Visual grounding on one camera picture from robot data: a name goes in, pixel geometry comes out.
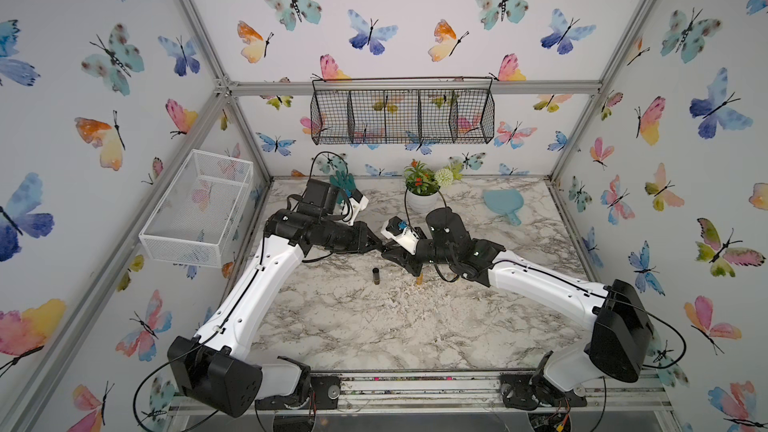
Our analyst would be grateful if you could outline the white mesh wall basket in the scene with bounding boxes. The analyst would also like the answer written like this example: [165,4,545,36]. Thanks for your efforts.
[139,149,253,268]

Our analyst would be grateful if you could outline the green rubber glove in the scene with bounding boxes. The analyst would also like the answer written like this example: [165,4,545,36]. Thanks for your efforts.
[329,170,357,198]

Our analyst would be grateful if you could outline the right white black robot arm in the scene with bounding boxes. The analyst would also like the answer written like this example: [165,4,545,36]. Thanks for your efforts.
[381,207,660,410]

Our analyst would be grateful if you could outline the potted flower plant white pot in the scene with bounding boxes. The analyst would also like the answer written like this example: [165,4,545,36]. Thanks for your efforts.
[404,160,456,214]

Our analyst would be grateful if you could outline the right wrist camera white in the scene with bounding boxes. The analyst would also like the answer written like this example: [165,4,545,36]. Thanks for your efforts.
[381,216,420,255]

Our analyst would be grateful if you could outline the black wire wall basket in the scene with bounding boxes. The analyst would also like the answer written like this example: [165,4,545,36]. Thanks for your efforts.
[302,77,496,146]

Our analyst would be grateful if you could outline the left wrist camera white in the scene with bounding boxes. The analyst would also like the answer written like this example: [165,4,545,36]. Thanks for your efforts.
[342,189,369,226]

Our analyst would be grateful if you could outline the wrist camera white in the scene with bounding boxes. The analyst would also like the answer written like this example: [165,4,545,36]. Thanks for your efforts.
[381,216,420,255]
[342,189,369,226]

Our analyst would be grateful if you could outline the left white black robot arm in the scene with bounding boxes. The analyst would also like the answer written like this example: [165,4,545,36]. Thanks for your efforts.
[166,179,383,418]

